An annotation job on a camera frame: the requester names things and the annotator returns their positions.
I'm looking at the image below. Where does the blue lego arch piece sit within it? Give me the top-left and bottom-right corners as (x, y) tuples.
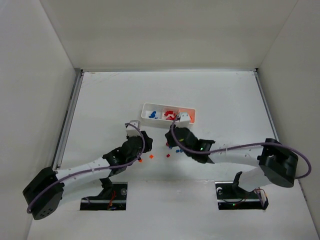
(148, 111), (158, 119)

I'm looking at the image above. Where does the red curved lego piece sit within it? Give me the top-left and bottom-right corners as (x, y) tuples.
(163, 110), (177, 121)

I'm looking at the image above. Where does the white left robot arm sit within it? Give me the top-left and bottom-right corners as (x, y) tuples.
(22, 130), (153, 220)

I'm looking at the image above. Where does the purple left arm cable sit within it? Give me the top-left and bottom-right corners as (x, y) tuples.
(26, 122), (146, 214)

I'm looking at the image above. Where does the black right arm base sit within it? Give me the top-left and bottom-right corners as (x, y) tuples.
(215, 171), (269, 211)

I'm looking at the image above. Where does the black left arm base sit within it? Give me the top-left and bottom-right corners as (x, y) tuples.
(79, 179), (128, 211)

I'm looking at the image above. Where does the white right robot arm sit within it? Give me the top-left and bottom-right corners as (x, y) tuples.
(165, 126), (298, 192)

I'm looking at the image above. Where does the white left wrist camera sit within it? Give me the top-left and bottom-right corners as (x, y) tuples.
(125, 120), (141, 137)

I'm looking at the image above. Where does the white three-compartment sorting tray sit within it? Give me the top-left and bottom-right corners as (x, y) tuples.
(140, 103), (196, 128)

